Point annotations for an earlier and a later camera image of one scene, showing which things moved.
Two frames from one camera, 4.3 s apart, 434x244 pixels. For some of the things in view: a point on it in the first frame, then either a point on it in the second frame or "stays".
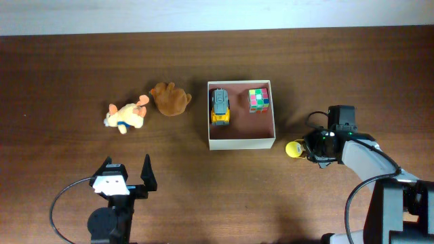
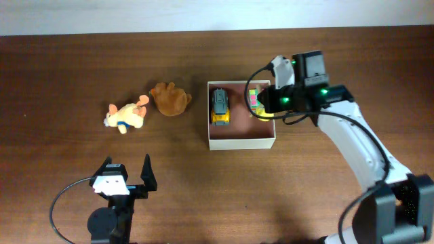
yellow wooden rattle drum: x=293 y=149 to x=261 y=111
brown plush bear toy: x=170 y=101 stays
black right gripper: x=308 y=144 to x=267 y=96
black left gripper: x=149 y=180 stays
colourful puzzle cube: x=259 y=100 stays
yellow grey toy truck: x=220 y=114 stays
